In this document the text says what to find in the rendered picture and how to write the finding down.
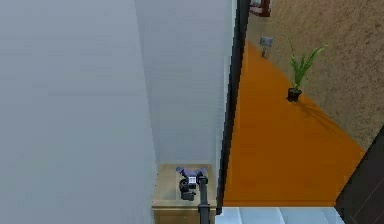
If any green house plant black pot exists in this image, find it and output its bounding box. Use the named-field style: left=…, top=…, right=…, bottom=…
left=286, top=44, right=330, bottom=103

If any red framed wall picture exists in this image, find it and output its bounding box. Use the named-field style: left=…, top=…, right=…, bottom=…
left=248, top=0, right=272, bottom=18

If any black door frame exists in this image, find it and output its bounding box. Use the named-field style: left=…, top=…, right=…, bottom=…
left=215, top=0, right=252, bottom=216

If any light wooden cabinet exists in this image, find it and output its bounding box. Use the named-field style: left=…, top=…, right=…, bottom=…
left=151, top=162, right=218, bottom=224

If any dark brown wooden door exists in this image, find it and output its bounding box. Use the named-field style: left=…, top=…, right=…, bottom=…
left=334, top=125, right=384, bottom=224

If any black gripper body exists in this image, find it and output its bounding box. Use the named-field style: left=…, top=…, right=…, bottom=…
left=178, top=178, right=198, bottom=202

